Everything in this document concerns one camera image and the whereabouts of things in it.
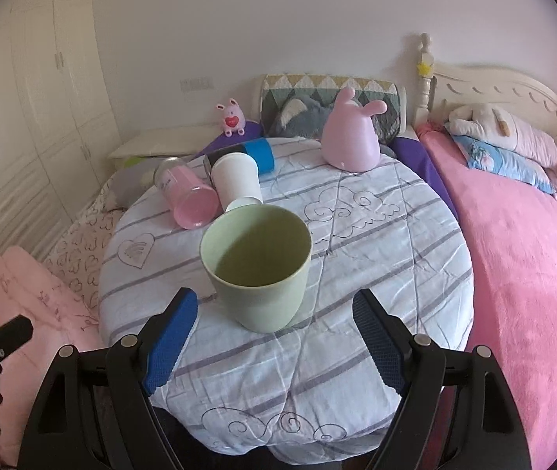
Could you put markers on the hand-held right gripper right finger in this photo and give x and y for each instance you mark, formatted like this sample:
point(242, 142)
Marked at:
point(379, 342)

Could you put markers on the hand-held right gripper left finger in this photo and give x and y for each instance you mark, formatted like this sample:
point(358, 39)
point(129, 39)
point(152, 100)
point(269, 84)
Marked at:
point(173, 338)

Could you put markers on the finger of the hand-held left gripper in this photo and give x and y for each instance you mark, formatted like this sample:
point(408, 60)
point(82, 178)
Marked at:
point(7, 335)

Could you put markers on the pale green cup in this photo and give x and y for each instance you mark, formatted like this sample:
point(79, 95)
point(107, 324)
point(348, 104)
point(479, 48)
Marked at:
point(259, 303)

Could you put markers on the pink glass cup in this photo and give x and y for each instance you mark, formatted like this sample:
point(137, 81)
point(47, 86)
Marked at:
point(193, 200)

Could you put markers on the white cup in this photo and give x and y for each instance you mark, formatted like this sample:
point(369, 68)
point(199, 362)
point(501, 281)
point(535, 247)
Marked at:
point(234, 181)

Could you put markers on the blue and black cup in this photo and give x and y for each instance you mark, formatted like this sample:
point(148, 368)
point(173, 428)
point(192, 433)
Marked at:
point(261, 154)

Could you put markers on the pale pink quilt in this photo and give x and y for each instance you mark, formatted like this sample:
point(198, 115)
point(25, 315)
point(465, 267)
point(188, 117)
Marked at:
point(24, 284)

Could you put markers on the white striped tablecloth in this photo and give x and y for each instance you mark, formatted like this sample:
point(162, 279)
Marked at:
point(366, 254)

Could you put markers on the heart print sheet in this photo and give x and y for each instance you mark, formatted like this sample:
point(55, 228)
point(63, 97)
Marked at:
point(80, 254)

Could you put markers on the pink fleece blanket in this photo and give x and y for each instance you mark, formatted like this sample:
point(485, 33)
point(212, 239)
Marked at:
point(528, 279)

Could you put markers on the white nightstand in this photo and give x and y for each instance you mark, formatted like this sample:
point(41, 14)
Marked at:
point(161, 139)

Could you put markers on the cream wardrobe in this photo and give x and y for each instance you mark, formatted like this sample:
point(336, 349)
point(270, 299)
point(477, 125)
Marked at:
point(38, 107)

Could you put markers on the large pink rabbit toy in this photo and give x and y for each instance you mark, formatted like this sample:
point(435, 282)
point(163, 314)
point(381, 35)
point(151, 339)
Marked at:
point(349, 142)

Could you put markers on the blue floral pillow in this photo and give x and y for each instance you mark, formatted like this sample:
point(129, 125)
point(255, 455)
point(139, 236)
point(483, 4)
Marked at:
point(499, 159)

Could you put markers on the small pink rabbit toy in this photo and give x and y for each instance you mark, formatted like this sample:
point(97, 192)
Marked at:
point(232, 120)

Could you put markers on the patterned quilted chair back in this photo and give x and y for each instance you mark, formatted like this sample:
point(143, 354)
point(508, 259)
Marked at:
point(381, 93)

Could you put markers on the cream long plush toy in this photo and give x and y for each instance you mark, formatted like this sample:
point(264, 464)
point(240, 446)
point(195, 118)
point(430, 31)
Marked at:
point(518, 132)

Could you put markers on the yellow star sticker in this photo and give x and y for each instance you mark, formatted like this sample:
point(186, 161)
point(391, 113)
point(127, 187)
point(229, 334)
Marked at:
point(425, 68)

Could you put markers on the cream bed headboard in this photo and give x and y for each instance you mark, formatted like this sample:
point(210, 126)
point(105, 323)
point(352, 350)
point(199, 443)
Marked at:
point(503, 89)

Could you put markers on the wall socket panel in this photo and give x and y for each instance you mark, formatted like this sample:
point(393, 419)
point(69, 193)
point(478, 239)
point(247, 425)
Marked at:
point(196, 83)

